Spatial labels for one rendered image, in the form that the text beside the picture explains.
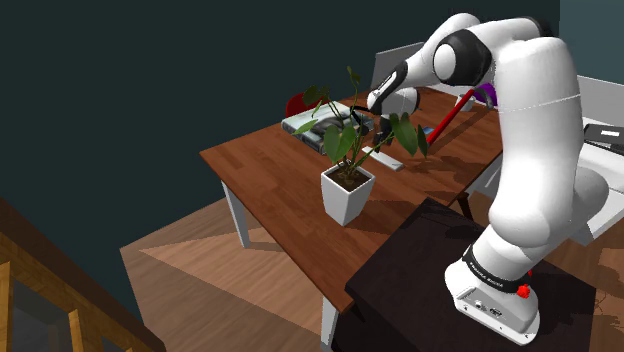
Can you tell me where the white remote control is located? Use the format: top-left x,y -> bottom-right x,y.
361,146 -> 406,173

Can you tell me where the red long stick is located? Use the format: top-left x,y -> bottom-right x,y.
426,88 -> 477,146

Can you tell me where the grey book stack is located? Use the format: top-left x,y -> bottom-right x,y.
281,101 -> 376,156

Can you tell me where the green plant in white pot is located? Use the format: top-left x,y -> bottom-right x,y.
292,65 -> 430,228

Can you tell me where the small white cup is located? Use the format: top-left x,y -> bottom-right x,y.
455,93 -> 477,113

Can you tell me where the red chair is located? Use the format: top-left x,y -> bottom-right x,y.
284,92 -> 318,119

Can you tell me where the wooden table with white legs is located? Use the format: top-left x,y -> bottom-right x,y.
199,85 -> 506,352

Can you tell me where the dark robot stand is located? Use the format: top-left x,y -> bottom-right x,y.
331,197 -> 598,352

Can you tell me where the wooden railing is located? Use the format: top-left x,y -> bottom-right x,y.
0,197 -> 167,352

